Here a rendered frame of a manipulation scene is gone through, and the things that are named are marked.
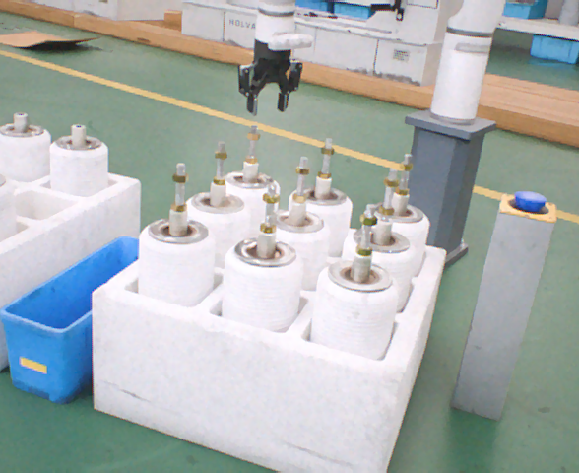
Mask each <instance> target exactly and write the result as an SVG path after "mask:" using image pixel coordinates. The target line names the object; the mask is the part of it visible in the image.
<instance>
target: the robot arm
mask: <svg viewBox="0 0 579 473"><path fill-rule="evenodd" d="M505 1H506V0H464V3H463V6H462V8H461V10H460V11H459V12H458V13H457V14H455V15H452V16H451V17H449V19H448V22H447V26H446V32H445V37H444V42H443V48H442V53H441V58H440V63H439V69H438V75H437V80H436V85H435V91H434V96H433V101H432V105H431V106H430V113H429V117H431V118H433V119H435V120H438V121H441V122H446V123H451V124H459V125H470V124H474V123H475V120H476V116H477V111H478V107H479V101H480V97H481V92H482V87H483V79H484V75H485V70H486V65H487V60H488V56H489V51H490V46H491V42H492V37H493V33H494V30H495V29H496V27H497V25H498V24H499V22H500V20H501V16H502V12H503V9H504V5H505ZM294 8H295V0H259V1H258V14H257V18H256V24H255V36H254V50H253V52H254V59H253V61H252V63H251V64H249V65H243V64H239V65H238V66H237V71H238V91H239V92H240V93H241V94H243V95H245V96H246V97H248V99H247V110H248V111H249V114H250V115H252V116H256V112H257V101H258V99H256V98H257V97H258V95H259V93H260V91H261V90H263V88H264V86H265V85H266V84H270V83H278V85H279V88H280V90H281V92H280V93H279V101H278V110H280V111H286V108H287V107H288V101H289V94H290V93H291V92H293V91H297V89H298V84H299V78H300V74H301V69H302V63H301V62H299V61H297V60H295V59H294V60H293V61H290V57H291V50H292V49H303V48H311V47H312V40H313V38H312V36H311V35H309V34H295V33H294V32H293V30H294ZM288 69H290V71H289V81H288V78H287V75H286V73H287V71H288ZM252 70H253V71H254V75H253V77H252V79H251V85H250V76H251V72H252ZM258 79H259V81H260V82H259V83H258Z"/></svg>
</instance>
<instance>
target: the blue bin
mask: <svg viewBox="0 0 579 473"><path fill-rule="evenodd" d="M138 259H139V240H138V239H137V238H136V237H132V236H119V237H118V238H116V239H115V240H113V241H112V242H110V243H108V244H107V245H105V246H103V247H102V248H100V249H98V250H97V251H95V252H93V253H92V254H90V255H88V256H87V257H85V258H83V259H82V260H80V261H78V262H77V263H75V264H73V265H71V266H69V267H67V268H66V269H64V270H62V271H61V272H59V273H57V274H56V275H54V276H52V278H51V279H49V280H47V281H46V282H44V283H42V284H41V285H39V286H37V287H36V288H34V289H32V290H31V291H29V292H27V293H26V294H24V295H22V296H21V297H18V298H16V299H15V300H13V301H11V302H10V303H8V304H6V305H4V306H3V307H2V308H0V320H1V322H2V324H3V325H4V332H5V339H6V347H8V354H9V362H10V370H11V377H12V383H13V386H14V387H16V388H18V389H21V390H23V391H25V392H28V393H31V394H34V395H36V396H39V397H42V398H46V399H48V401H51V402H54V403H57V404H61V405H63V404H68V403H70V402H71V401H72V400H73V399H75V398H76V397H77V396H78V395H79V394H80V393H81V392H83V390H84V389H85V388H86V387H87V386H88V385H89V384H91V383H92V382H93V381H94V375H93V292H94V291H95V290H97V289H98V288H99V287H101V286H102V285H104V284H107V283H108V281H109V280H112V279H113V278H114V277H116V276H117V275H119V274H120V273H121V271H123V270H124V269H126V268H127V267H128V266H130V265H131V264H133V263H134V262H135V261H137V260H138Z"/></svg>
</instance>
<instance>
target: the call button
mask: <svg viewBox="0 0 579 473"><path fill-rule="evenodd" d="M514 199H515V200H516V201H517V202H516V204H517V205H518V207H519V208H522V209H524V210H528V211H540V210H541V208H542V207H545V204H546V201H547V200H546V199H545V198H544V197H543V195H541V194H538V193H535V192H531V191H519V192H516V193H515V197H514Z"/></svg>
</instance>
